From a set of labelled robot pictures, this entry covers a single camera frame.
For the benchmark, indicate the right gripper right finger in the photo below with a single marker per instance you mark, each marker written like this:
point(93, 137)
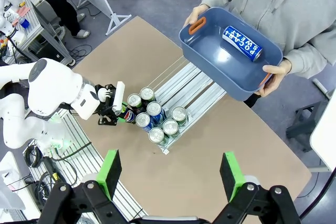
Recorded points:
point(229, 174)

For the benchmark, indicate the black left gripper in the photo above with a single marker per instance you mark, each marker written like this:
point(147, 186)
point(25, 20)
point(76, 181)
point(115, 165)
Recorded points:
point(105, 108)

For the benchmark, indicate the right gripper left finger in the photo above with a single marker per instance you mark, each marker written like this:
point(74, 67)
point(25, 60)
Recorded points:
point(110, 171)

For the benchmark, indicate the green soda can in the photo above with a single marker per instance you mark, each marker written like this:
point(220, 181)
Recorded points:
point(179, 113)
point(170, 127)
point(156, 134)

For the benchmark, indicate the blue Pocari Sweat can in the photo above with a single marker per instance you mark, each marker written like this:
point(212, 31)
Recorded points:
point(153, 108)
point(241, 43)
point(143, 119)

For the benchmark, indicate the person's left forearm grey sleeve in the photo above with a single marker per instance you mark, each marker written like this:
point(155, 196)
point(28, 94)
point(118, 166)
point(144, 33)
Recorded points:
point(309, 61)

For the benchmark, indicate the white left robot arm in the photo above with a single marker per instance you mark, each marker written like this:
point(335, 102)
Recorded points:
point(52, 85)

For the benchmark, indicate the person's left hand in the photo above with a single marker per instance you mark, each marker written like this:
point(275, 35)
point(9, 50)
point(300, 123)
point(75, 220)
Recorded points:
point(279, 73)

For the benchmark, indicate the person's right hand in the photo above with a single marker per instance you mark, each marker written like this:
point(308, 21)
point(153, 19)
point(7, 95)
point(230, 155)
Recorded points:
point(195, 14)

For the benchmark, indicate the black metal stand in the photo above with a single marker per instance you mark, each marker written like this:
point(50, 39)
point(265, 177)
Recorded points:
point(305, 111)

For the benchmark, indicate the large white table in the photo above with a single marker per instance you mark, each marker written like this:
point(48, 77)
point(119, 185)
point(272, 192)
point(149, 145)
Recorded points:
point(325, 134)

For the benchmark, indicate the person in grey hoodie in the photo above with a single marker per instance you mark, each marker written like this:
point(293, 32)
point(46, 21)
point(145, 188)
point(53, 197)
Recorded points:
point(288, 11)

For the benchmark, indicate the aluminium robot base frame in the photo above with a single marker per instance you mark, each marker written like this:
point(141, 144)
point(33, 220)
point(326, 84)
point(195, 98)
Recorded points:
point(78, 134)

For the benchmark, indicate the aluminium frame table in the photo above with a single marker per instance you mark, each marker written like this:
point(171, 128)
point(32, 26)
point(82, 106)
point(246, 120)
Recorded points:
point(39, 32)

